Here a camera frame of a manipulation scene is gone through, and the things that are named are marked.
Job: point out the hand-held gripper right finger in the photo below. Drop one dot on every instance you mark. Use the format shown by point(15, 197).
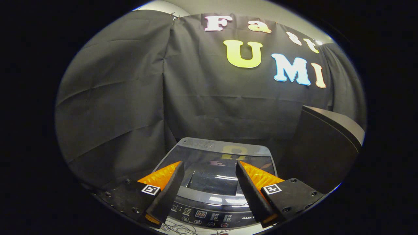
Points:
point(251, 194)

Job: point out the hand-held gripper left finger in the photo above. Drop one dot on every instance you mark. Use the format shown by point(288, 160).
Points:
point(169, 194)

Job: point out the grey washing machine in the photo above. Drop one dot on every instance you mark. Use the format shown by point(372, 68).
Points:
point(212, 207)

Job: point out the dark washing machine lid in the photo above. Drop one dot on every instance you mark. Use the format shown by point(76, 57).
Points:
point(209, 163)

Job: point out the grey cabinet with dark top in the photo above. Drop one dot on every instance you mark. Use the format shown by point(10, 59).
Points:
point(313, 153)

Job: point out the black backdrop cloth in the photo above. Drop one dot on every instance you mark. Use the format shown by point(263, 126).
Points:
point(130, 98)

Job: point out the ceiling light panel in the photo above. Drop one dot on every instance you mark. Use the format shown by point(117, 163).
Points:
point(319, 42)

